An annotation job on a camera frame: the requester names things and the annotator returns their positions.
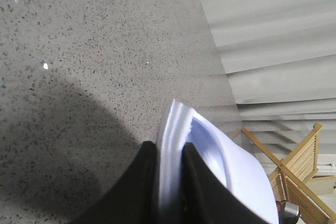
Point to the grey metal object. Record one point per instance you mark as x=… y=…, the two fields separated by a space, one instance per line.
x=288 y=213

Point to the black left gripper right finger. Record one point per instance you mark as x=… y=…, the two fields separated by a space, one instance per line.
x=205 y=199

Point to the light blue slipper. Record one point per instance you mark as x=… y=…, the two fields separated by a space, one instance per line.
x=236 y=169

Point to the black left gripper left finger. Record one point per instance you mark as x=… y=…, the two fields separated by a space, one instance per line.
x=129 y=200

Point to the pale green curtain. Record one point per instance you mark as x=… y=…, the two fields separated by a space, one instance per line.
x=279 y=57

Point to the wooden folding chair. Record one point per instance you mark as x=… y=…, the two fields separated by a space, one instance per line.
x=289 y=180

